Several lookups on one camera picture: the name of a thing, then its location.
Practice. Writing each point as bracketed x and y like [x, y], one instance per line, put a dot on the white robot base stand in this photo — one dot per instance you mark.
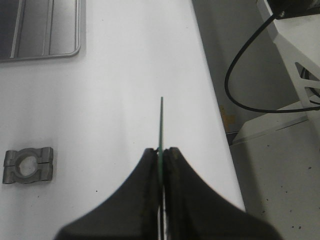
[277, 156]

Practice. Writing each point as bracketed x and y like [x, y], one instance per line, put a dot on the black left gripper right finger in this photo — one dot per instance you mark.
[195, 211]

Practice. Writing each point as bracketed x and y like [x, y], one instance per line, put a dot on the grey metal tray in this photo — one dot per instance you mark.
[39, 29]

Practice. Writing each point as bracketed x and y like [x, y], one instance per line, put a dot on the grey metal clamp block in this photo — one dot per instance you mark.
[28, 165]

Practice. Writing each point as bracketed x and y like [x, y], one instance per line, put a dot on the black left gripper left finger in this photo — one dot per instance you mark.
[130, 213]

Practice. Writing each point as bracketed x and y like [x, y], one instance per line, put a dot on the green perforated circuit board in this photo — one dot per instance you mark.
[160, 171]

